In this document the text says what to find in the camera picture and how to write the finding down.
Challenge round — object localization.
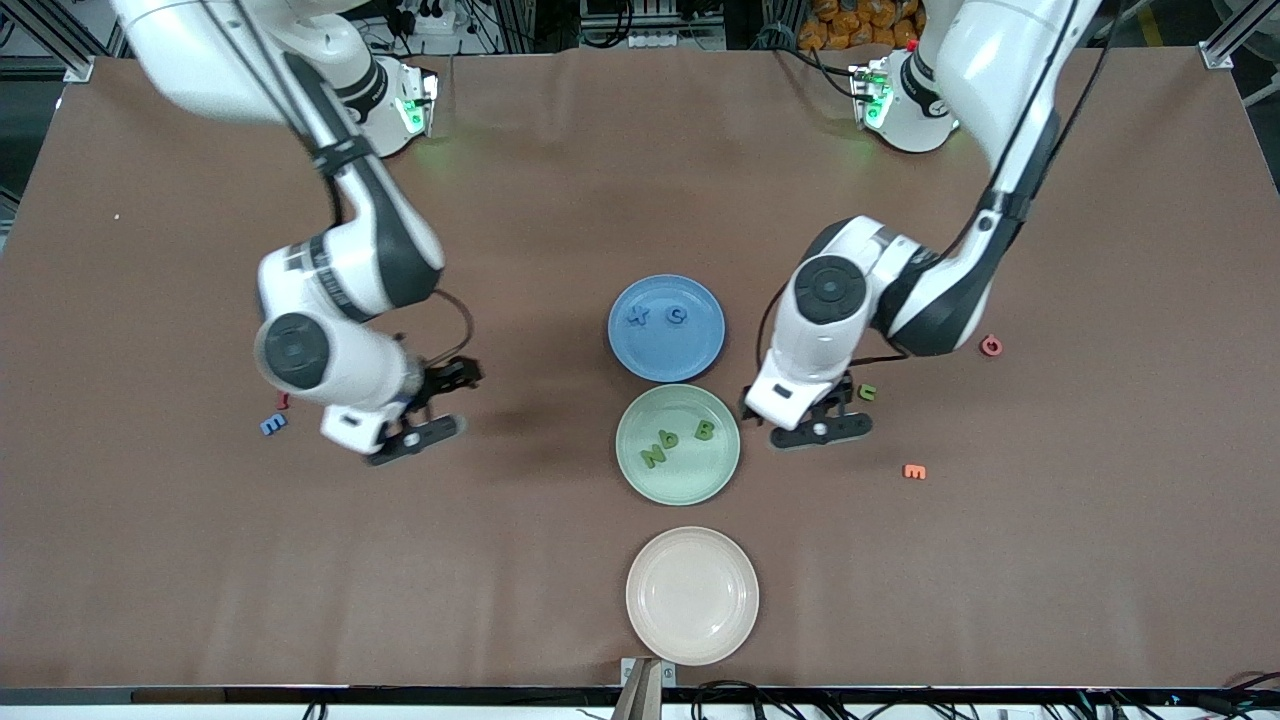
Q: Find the blue plate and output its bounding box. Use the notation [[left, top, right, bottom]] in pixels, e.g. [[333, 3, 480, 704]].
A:
[[608, 274, 727, 384]]

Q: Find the green plate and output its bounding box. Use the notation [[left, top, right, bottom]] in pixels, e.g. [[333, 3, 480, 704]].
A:
[[615, 384, 742, 507]]

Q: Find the brown table cover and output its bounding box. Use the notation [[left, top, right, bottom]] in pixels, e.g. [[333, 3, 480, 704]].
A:
[[0, 45, 1280, 691]]

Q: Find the beige plate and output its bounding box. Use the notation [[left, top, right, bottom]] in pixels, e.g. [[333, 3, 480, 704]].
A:
[[625, 526, 761, 667]]

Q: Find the metal table clamp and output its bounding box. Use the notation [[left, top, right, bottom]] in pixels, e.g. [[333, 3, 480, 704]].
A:
[[620, 655, 677, 720]]

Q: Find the white power strip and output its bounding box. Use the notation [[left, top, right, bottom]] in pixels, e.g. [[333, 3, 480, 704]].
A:
[[628, 30, 726, 51], [395, 0, 463, 56]]

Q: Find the orange packaged goods pile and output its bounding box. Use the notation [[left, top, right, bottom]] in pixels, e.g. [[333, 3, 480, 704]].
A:
[[798, 0, 926, 51]]

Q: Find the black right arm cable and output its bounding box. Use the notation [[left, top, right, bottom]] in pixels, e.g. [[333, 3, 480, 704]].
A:
[[235, 0, 476, 371]]

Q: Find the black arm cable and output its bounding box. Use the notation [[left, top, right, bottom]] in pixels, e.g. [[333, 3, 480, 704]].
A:
[[235, 0, 476, 371], [755, 0, 1116, 389]]

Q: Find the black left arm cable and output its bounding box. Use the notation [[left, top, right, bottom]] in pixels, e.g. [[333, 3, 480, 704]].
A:
[[755, 0, 1116, 389]]

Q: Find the black cable loop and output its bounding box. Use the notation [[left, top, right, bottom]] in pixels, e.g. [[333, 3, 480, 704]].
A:
[[690, 680, 791, 720]]

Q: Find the black table edge rail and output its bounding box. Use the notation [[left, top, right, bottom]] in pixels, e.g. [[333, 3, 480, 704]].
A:
[[0, 686, 1280, 709]]

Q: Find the aluminium frame profile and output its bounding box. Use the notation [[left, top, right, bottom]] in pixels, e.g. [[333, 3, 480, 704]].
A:
[[1203, 0, 1280, 71], [0, 0, 96, 83]]

